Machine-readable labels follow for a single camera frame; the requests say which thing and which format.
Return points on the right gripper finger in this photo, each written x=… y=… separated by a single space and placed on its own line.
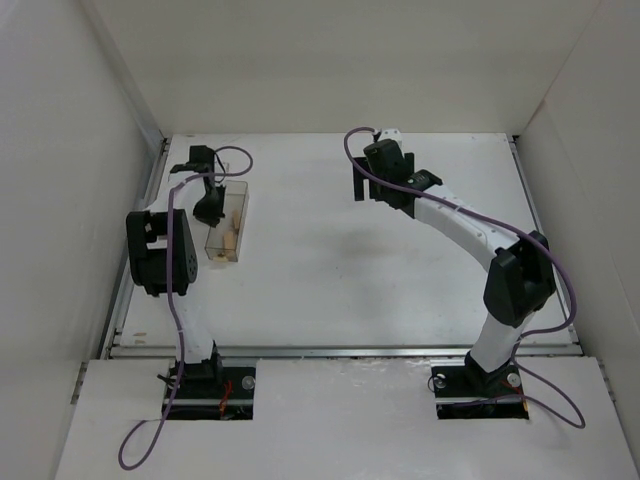
x=360 y=170
x=409 y=163

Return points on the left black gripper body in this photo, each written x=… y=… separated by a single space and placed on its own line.
x=209 y=204

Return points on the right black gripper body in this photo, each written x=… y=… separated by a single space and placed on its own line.
x=360 y=182

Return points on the clear plastic box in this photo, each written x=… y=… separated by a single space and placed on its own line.
x=236 y=198

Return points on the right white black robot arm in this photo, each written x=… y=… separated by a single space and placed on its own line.
x=520 y=278

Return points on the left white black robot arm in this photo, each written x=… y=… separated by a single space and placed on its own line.
x=163 y=261

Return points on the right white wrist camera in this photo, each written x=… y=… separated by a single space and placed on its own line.
x=390 y=134

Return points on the metal rail front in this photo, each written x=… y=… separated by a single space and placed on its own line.
x=340 y=352

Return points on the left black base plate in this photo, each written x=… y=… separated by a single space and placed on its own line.
x=230 y=398

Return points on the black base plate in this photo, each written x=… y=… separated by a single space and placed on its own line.
x=457 y=397
x=230 y=398

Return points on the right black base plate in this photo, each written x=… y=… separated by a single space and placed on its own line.
x=457 y=397

